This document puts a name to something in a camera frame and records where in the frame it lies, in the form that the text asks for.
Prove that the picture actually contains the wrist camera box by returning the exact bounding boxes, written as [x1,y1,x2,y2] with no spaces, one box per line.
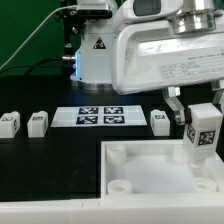
[114,0,184,26]

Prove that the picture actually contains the black camera stand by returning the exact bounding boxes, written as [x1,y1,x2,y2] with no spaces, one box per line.
[55,0,87,77]

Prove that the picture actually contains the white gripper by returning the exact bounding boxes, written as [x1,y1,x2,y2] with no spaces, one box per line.
[112,20,224,125]

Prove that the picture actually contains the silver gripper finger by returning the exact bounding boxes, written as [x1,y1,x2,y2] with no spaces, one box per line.
[212,80,224,114]

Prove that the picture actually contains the white L-shaped fence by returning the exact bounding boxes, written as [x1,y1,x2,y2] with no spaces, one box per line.
[0,193,224,224]

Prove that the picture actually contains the black cables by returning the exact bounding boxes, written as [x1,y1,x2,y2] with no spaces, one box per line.
[0,57,75,76]

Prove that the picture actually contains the white square tabletop tray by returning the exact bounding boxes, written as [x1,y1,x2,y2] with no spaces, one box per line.
[101,140,224,198]

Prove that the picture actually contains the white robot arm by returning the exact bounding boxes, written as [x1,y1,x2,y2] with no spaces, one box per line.
[71,0,224,125]

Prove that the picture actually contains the white marker sheet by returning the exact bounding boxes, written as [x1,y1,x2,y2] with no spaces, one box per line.
[51,105,147,127]

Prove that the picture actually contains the white cable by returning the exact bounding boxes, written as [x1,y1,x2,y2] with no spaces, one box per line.
[0,4,78,72]

